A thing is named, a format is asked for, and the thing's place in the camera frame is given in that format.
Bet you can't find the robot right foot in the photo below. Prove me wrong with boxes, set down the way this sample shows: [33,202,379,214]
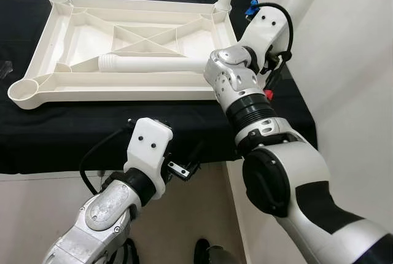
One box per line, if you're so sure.
[193,238,244,264]

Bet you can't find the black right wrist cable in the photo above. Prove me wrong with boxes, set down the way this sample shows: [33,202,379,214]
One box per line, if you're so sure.
[244,1,295,101]

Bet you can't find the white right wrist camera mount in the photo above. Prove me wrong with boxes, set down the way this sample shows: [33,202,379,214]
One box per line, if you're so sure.
[236,4,293,63]

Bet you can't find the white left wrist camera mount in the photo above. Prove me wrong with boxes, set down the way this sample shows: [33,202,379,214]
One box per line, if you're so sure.
[123,117,173,201]

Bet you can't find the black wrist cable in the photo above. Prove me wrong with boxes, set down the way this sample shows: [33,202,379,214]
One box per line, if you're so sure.
[78,121,134,195]
[244,1,295,101]

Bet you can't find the black tablecloth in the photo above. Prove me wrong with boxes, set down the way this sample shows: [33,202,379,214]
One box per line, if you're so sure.
[0,0,318,176]

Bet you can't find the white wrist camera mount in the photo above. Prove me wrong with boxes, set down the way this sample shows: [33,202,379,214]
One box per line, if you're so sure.
[123,117,173,201]
[236,4,293,63]

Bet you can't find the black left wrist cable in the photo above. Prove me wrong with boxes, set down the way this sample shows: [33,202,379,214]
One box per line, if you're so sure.
[78,121,134,195]

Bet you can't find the white plastic children table top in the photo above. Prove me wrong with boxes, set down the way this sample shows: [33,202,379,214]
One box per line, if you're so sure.
[7,0,272,111]

